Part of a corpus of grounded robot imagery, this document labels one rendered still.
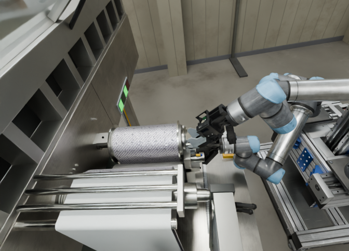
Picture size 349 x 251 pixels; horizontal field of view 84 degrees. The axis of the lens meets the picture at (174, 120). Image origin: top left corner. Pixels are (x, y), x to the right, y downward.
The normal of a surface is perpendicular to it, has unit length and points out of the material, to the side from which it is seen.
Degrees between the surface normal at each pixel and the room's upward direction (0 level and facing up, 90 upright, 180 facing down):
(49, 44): 90
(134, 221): 0
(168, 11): 90
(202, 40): 90
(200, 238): 0
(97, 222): 0
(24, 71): 90
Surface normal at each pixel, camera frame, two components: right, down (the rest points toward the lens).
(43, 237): 0.99, -0.07
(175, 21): 0.10, 0.71
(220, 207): -0.12, -0.69
